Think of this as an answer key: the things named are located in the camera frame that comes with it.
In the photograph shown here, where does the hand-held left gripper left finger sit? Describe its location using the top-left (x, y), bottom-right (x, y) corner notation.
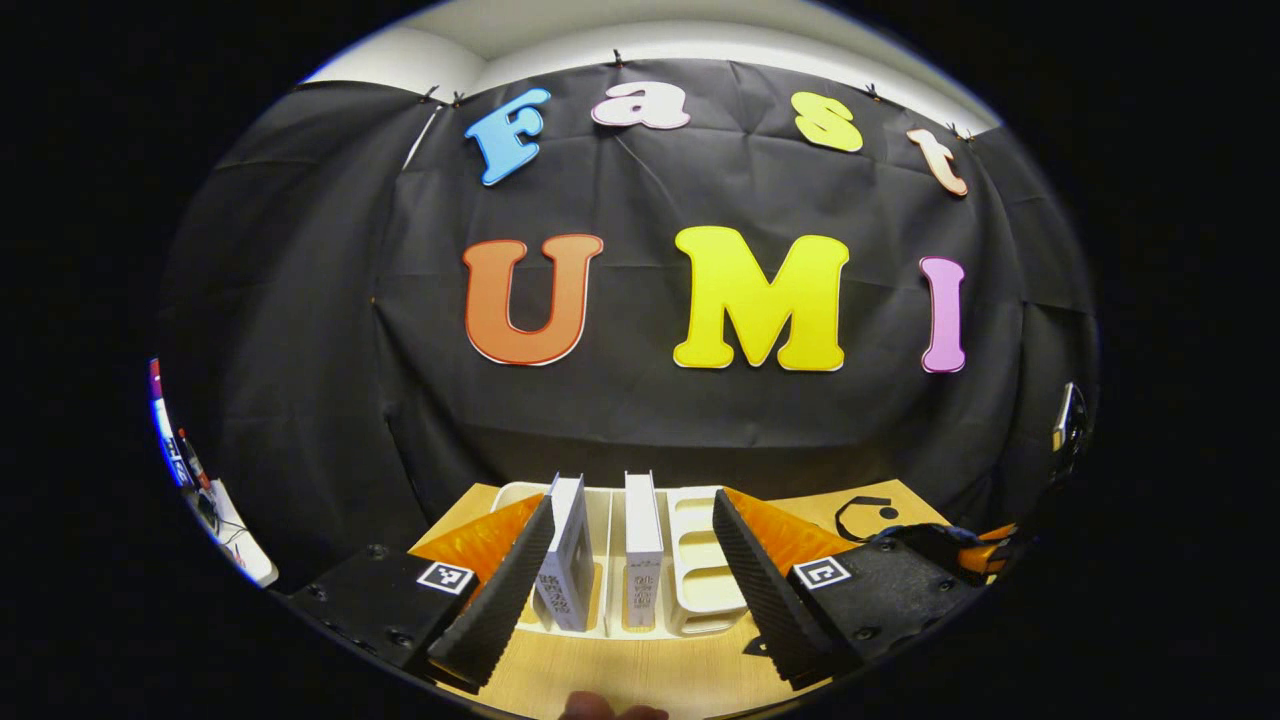
top-left (285, 492), bottom-right (558, 691)

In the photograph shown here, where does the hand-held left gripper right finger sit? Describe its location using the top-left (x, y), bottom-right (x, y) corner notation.
top-left (712, 487), bottom-right (986, 691)

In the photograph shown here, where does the white plastic bookshelf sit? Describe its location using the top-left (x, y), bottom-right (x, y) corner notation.
top-left (490, 480), bottom-right (751, 641)

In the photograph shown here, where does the white book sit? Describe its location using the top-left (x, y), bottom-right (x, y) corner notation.
top-left (622, 470), bottom-right (666, 631)
top-left (533, 475), bottom-right (596, 633)

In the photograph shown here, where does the black backdrop cloth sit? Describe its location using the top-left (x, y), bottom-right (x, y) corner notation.
top-left (160, 58), bottom-right (1096, 591)

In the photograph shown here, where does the white side table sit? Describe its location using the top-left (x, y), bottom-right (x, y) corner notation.
top-left (185, 478), bottom-right (279, 588)

